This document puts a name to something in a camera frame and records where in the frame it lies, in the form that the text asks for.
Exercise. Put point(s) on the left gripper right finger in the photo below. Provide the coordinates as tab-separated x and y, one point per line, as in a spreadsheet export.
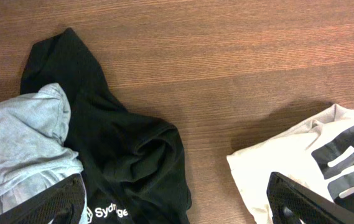
292	203

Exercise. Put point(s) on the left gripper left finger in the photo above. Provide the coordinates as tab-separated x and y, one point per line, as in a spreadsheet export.
62	203

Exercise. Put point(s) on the white t-shirt black print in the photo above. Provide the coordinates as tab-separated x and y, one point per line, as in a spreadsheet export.
317	153

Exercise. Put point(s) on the light blue-grey shirt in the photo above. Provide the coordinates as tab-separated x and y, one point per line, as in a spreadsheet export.
33	157

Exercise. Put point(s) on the black t-shirt white logo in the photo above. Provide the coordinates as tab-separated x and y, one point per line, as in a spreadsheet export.
134	165

